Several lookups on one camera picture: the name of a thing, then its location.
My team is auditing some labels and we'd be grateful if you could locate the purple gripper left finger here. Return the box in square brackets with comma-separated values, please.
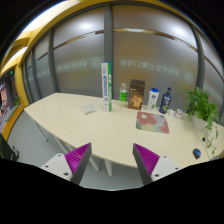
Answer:
[65, 143, 92, 185]

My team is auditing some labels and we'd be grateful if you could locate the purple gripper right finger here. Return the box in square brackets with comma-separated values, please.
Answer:
[133, 143, 160, 185]

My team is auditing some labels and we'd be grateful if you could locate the black computer mouse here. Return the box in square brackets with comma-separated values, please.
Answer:
[193, 148, 201, 159]

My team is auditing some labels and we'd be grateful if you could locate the white table leg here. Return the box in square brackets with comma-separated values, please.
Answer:
[105, 160, 113, 177]

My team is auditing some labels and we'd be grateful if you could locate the small white patterned packet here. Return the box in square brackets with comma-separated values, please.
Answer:
[81, 104, 96, 114]

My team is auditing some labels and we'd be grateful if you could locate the small white cup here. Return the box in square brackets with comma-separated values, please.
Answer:
[168, 109, 175, 116]

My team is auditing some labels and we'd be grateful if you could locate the small white jar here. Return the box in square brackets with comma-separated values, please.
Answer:
[175, 109, 183, 119]

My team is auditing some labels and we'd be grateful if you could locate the dark blue shampoo bottle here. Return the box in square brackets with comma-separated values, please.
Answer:
[159, 87, 172, 114]

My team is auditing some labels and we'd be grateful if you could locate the white lotion bottle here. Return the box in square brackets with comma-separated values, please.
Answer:
[147, 88, 159, 110]

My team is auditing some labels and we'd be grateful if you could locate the clear green-label water bottle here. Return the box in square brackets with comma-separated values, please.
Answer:
[119, 83, 127, 107]

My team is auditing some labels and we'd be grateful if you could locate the brown cardboard box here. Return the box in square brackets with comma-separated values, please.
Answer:
[128, 79, 145, 110]

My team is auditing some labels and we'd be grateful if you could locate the potted green plant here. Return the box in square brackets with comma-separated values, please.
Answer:
[185, 87, 220, 150]

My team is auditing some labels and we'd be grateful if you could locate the tall white green tube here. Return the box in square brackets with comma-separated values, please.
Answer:
[101, 62, 112, 112]

